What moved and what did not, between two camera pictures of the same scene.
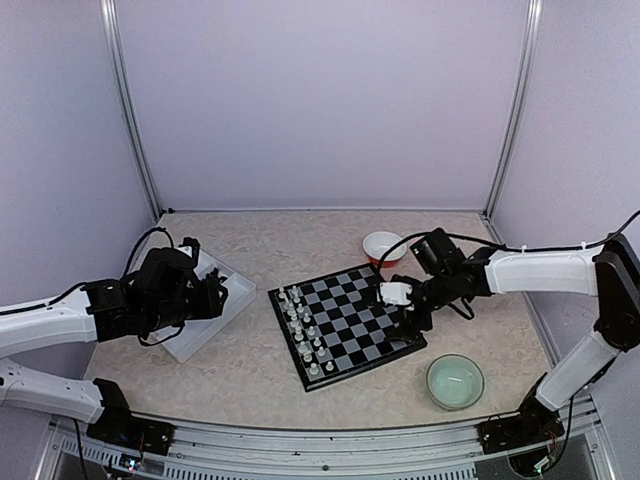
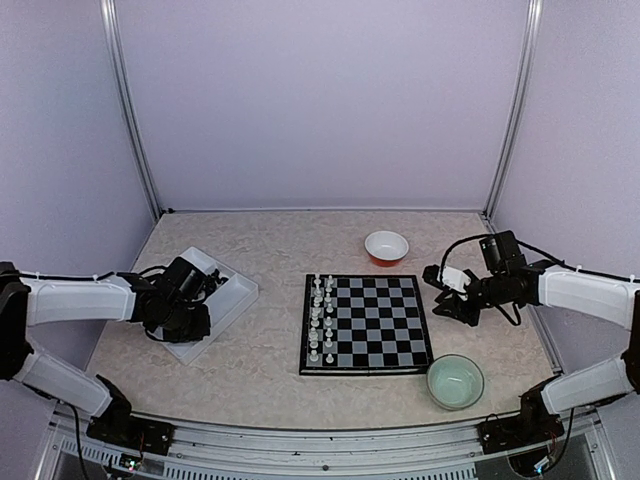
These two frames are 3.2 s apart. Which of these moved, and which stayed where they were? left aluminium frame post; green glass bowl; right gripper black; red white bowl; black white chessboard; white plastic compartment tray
Moved: right gripper black; black white chessboard
Stayed: red white bowl; white plastic compartment tray; green glass bowl; left aluminium frame post
